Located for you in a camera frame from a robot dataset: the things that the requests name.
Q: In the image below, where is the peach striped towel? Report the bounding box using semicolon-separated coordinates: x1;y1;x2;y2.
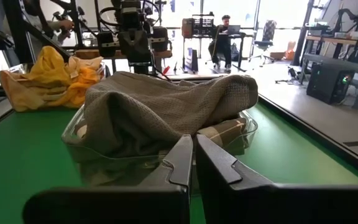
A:
0;55;104;113

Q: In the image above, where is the orange cardboard box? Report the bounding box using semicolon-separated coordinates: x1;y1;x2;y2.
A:
270;40;296;62

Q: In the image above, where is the brown cardboard box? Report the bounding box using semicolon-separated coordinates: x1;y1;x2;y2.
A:
181;17;194;39

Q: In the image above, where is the person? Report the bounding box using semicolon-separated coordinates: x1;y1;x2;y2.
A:
208;14;245;71
20;0;76;60

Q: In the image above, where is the mustard yellow towel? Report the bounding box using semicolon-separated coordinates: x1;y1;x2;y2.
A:
29;45;71;82

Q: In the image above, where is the clear plastic bin with sticker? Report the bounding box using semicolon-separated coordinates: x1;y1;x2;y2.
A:
61;102;259;187

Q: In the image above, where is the black office chair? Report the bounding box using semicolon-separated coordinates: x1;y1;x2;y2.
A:
249;20;278;63

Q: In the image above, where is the black building pillar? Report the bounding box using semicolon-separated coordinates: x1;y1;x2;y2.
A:
292;0;315;66

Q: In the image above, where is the wooden top workbench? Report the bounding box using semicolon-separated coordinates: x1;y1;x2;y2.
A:
300;34;358;110

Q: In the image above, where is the black wire crate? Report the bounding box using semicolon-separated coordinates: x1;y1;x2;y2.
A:
192;12;215;37

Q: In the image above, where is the bright orange towel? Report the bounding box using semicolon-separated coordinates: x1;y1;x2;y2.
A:
53;67;101;109

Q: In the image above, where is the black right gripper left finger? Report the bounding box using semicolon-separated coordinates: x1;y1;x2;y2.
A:
22;134;194;224

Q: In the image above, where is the black computer tower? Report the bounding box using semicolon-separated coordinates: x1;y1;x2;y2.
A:
306;63;356;105

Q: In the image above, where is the black desk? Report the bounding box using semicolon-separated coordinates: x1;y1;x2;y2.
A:
181;32;252;68

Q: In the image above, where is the person's hand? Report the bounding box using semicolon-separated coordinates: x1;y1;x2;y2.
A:
59;19;75;32

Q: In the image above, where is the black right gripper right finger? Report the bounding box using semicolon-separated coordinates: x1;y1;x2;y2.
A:
196;134;358;224

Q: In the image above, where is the large grey waffle towel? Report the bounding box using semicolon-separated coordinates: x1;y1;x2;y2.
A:
82;71;259;158

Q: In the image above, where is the grey laptop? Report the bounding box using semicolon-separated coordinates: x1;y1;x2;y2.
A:
227;24;242;35

